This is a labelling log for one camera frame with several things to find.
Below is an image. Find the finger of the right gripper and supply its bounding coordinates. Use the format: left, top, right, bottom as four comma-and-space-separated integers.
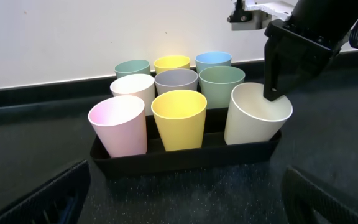
263, 39, 334, 102

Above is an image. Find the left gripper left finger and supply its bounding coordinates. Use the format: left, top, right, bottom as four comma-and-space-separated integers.
0, 160, 92, 224

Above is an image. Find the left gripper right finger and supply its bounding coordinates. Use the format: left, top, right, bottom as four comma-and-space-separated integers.
280, 166, 358, 224

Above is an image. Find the white cup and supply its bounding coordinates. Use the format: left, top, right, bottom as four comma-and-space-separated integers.
224, 82, 293, 146
109, 73, 156, 116

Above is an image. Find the pink cup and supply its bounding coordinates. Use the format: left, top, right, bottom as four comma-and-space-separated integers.
88, 95, 148, 159

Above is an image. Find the yellow cup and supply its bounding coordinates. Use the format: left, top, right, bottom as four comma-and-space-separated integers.
150, 89, 208, 152
153, 55, 191, 75

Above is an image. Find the green cup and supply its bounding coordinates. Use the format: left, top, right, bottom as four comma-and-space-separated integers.
114, 59, 152, 79
198, 65, 246, 110

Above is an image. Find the blue cup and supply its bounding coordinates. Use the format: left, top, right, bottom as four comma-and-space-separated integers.
195, 51, 233, 74

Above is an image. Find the grey cup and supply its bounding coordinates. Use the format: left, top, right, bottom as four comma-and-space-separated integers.
154, 68, 199, 96

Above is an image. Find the black tray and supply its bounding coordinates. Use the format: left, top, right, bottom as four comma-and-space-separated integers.
89, 105, 282, 179

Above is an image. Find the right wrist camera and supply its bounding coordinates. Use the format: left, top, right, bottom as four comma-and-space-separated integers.
227, 0, 295, 32

